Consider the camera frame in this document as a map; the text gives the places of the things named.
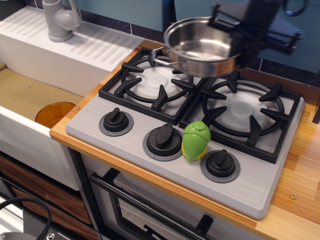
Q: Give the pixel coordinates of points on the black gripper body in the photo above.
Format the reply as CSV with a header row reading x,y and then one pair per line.
x,y
255,25

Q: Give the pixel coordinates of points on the stainless steel pot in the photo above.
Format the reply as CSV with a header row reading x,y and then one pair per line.
x,y
196,48

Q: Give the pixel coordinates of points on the green toy corncob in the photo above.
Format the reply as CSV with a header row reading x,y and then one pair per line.
x,y
195,141

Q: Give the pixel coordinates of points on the black right stove knob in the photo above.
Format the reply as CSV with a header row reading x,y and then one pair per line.
x,y
220,166

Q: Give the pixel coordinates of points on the black stove knob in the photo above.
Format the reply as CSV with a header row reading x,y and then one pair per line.
x,y
220,166
116,123
163,143

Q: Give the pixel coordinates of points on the black middle stove knob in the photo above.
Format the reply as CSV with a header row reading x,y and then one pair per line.
x,y
163,143

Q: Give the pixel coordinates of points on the grey toy stove top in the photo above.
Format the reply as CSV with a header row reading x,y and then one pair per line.
x,y
250,193

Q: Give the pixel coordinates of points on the black left stove knob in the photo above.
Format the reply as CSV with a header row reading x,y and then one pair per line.
x,y
116,123

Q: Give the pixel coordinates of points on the black right burner grate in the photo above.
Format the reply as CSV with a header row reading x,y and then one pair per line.
x,y
244,114

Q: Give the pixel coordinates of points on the black burner grate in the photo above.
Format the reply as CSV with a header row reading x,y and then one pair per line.
x,y
151,89
244,114

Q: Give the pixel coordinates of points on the black left burner grate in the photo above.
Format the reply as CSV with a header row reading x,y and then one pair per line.
x,y
151,89

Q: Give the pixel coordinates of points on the grey toy faucet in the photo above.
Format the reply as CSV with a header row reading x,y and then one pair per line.
x,y
60,22

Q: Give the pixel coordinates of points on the orange plastic drain disc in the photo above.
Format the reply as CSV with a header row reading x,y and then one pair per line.
x,y
51,114

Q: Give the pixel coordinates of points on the white toy sink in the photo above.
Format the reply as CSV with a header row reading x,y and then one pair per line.
x,y
36,72

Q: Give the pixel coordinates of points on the wooden drawer fronts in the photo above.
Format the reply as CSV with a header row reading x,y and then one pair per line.
x,y
68,209

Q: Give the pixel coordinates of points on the black oven door handle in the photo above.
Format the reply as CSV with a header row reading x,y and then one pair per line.
x,y
107,183

